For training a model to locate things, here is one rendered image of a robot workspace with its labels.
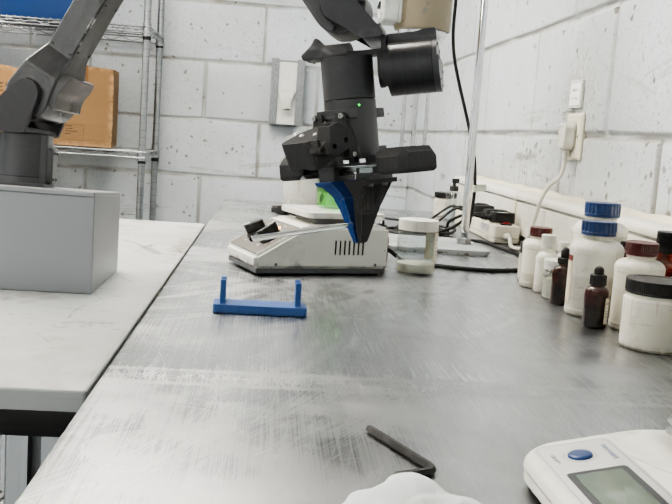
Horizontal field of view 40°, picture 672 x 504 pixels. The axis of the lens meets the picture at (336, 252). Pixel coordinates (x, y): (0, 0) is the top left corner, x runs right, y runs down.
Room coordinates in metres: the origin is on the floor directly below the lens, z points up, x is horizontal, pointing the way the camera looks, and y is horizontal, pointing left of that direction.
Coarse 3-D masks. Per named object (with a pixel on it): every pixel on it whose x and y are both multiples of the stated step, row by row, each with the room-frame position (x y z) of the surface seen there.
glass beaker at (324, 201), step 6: (348, 162) 1.29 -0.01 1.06; (318, 180) 1.31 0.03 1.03; (318, 192) 1.31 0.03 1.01; (324, 192) 1.30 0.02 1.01; (318, 198) 1.30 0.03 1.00; (324, 198) 1.30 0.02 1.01; (330, 198) 1.29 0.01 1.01; (318, 204) 1.30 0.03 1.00; (324, 204) 1.30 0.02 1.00; (330, 204) 1.29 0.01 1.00; (336, 204) 1.30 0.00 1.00; (330, 210) 1.30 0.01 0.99; (336, 210) 1.30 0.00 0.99
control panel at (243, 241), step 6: (264, 222) 1.35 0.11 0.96; (270, 222) 1.34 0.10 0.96; (276, 222) 1.32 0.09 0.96; (282, 222) 1.31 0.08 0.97; (282, 228) 1.28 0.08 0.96; (288, 228) 1.27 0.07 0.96; (294, 228) 1.26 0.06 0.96; (246, 234) 1.33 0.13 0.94; (234, 240) 1.33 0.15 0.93; (240, 240) 1.31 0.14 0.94; (246, 240) 1.30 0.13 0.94; (276, 240) 1.24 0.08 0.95; (240, 246) 1.29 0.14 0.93; (246, 246) 1.27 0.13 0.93; (252, 246) 1.26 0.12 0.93; (258, 246) 1.25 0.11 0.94; (264, 246) 1.24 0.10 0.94; (252, 252) 1.24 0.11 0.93
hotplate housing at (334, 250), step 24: (288, 216) 1.36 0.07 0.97; (288, 240) 1.24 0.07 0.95; (312, 240) 1.25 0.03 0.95; (336, 240) 1.27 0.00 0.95; (384, 240) 1.30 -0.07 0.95; (240, 264) 1.28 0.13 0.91; (264, 264) 1.22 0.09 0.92; (288, 264) 1.24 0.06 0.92; (312, 264) 1.25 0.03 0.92; (336, 264) 1.27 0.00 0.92; (360, 264) 1.28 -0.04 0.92; (384, 264) 1.30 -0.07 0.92
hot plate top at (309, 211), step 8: (288, 208) 1.33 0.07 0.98; (296, 208) 1.30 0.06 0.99; (304, 208) 1.31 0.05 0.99; (312, 208) 1.32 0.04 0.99; (304, 216) 1.27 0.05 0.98; (312, 216) 1.26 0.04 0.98; (320, 216) 1.26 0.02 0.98; (328, 216) 1.26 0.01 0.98; (336, 216) 1.27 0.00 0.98; (384, 216) 1.30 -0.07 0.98
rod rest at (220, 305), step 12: (300, 288) 0.97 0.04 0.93; (216, 300) 0.97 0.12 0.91; (228, 300) 0.98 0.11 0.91; (240, 300) 0.98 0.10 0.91; (252, 300) 0.99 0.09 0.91; (300, 300) 0.97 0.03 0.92; (216, 312) 0.95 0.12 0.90; (228, 312) 0.95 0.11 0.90; (240, 312) 0.96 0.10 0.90; (252, 312) 0.96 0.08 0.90; (264, 312) 0.96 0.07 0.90; (276, 312) 0.96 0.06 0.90; (288, 312) 0.96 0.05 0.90; (300, 312) 0.96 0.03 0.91
